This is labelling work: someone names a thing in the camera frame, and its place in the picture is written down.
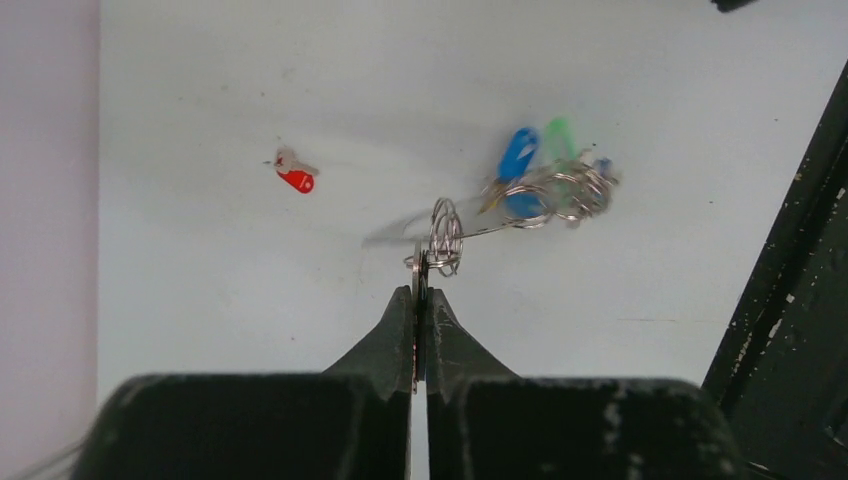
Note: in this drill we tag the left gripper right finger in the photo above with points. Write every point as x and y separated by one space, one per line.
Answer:
486 422

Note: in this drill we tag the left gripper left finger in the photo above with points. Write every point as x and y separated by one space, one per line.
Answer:
350 421

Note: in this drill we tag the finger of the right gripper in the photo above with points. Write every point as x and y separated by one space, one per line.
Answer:
780 372

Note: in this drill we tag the large metal keyring plate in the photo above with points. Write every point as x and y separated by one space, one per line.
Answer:
574 191

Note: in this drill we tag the blue key tag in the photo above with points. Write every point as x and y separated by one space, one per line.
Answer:
525 204
521 149

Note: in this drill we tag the red tagged key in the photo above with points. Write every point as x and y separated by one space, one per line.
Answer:
297 174

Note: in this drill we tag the green key tag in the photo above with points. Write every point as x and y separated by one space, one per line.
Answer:
557 140

